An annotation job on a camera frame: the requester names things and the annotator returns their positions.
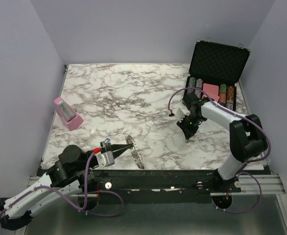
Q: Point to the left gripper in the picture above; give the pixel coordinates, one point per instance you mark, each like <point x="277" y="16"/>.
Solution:
<point x="114" y="147"/>

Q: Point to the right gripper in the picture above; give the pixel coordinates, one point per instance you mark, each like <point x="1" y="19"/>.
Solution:
<point x="188" y="132"/>

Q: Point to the metal key ring disc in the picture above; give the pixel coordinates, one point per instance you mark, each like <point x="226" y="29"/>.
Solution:
<point x="135" y="152"/>

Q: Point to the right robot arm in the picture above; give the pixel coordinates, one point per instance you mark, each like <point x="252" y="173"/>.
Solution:
<point x="246" y="136"/>

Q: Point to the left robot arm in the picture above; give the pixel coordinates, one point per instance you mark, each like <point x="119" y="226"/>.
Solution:
<point x="70" y="178"/>

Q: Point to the pink playing card deck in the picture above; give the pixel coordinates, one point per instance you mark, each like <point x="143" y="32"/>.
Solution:
<point x="211" y="90"/>

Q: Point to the pink metronome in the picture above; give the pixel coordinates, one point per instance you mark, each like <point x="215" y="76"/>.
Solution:
<point x="69" y="117"/>

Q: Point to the black poker chip case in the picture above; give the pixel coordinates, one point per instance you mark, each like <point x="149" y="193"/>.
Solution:
<point x="218" y="64"/>

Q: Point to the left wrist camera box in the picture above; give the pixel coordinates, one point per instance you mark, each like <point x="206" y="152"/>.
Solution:
<point x="105" y="159"/>

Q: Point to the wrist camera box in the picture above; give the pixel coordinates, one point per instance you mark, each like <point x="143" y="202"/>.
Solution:
<point x="180" y="115"/>
<point x="105" y="159"/>

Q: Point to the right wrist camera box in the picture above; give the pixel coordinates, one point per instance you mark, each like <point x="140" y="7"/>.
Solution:
<point x="180" y="115"/>

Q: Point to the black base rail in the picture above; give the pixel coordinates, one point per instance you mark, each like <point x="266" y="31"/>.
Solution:
<point x="160" y="186"/>

